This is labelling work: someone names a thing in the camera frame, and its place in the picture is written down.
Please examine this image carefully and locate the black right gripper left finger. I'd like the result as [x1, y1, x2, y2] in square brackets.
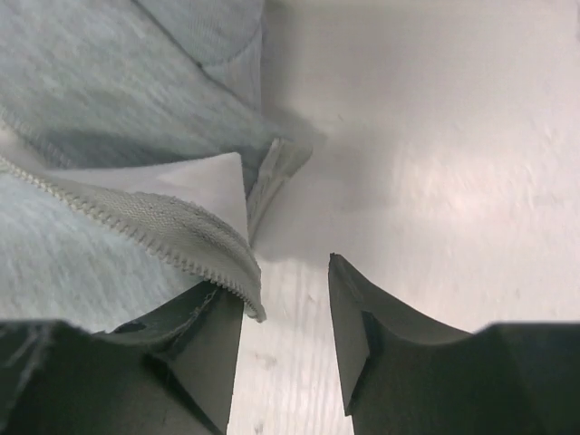
[1, 282, 244, 435]

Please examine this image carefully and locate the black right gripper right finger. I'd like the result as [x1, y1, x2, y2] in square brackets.
[328, 254, 579, 434]

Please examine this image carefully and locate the grey zip-up jacket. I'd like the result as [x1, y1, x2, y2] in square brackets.
[1, 1, 312, 331]

